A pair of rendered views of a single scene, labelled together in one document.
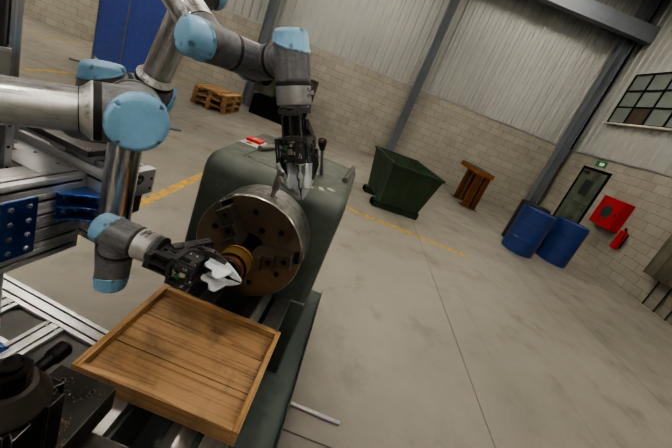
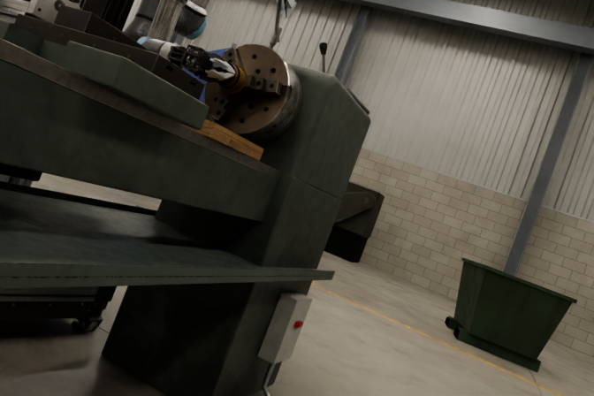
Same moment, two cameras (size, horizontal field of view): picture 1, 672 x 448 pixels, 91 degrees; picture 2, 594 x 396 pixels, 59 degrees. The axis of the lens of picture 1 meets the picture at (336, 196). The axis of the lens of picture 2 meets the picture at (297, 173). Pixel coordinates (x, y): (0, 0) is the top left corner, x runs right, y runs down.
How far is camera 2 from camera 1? 1.25 m
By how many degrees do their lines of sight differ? 30
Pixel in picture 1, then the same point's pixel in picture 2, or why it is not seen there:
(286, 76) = not seen: outside the picture
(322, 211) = (315, 79)
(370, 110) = (464, 237)
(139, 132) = not seen: outside the picture
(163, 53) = not seen: outside the picture
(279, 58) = not seen: outside the picture
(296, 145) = not seen: outside the picture
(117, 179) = (160, 25)
